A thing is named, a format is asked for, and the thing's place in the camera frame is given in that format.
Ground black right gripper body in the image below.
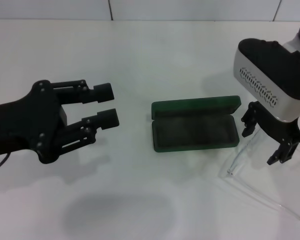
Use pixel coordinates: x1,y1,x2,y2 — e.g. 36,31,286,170
257,103,300,145

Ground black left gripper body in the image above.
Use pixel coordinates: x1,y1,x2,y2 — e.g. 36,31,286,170
0,80,69,165

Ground clear white glasses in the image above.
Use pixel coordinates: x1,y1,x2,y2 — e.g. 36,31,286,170
218,128,300,223

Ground green glasses case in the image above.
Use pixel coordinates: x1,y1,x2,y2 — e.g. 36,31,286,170
149,95,242,153

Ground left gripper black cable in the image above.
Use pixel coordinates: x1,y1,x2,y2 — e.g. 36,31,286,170
0,152,11,174

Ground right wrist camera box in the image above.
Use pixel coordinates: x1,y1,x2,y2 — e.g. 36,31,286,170
233,37,300,123

